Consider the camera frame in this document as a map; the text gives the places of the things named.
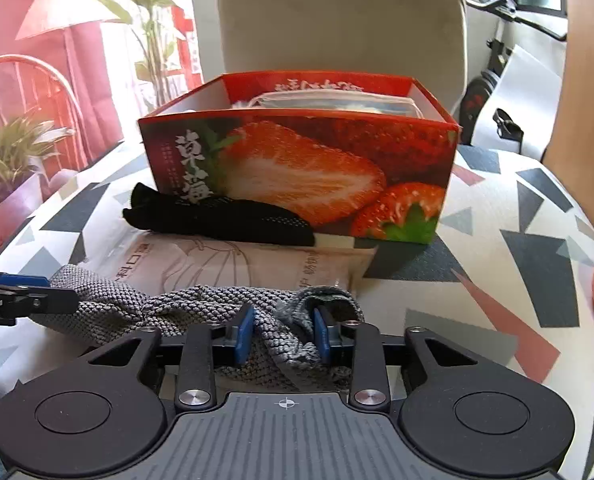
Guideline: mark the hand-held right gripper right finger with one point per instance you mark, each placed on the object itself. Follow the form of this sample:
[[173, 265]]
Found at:
[[321, 335]]

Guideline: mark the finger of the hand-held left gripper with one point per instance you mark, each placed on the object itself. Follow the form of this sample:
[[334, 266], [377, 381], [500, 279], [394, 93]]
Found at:
[[22, 280], [37, 302]]

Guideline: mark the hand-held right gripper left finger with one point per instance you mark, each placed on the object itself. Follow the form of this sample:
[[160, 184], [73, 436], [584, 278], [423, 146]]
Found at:
[[246, 332]]

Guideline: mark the grey knitted sock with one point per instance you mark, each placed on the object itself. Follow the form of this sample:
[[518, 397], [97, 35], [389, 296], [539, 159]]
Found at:
[[177, 305]]

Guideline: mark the red strawberry print box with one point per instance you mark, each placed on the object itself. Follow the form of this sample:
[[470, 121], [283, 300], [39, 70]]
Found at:
[[302, 170]]

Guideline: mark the clear plastic packet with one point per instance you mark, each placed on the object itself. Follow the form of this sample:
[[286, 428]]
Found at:
[[327, 102]]

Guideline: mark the black sock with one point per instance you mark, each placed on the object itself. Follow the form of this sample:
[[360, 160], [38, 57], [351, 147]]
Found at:
[[227, 220]]

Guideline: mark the geometric print tablecloth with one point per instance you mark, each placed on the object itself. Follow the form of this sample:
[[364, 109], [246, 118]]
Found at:
[[502, 240]]

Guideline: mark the pink printed curtain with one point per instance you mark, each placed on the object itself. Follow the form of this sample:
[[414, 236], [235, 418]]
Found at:
[[52, 60]]

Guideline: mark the beige upholstered chair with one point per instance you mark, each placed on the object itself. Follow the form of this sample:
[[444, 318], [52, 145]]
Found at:
[[337, 25]]

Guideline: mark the white board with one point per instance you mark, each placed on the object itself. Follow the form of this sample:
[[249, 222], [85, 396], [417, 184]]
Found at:
[[527, 95]]

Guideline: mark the black exercise bike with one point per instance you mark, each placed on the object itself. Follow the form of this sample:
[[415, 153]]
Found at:
[[497, 60]]

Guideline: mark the brown wooden panel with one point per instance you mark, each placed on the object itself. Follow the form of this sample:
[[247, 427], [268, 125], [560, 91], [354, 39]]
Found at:
[[589, 85]]

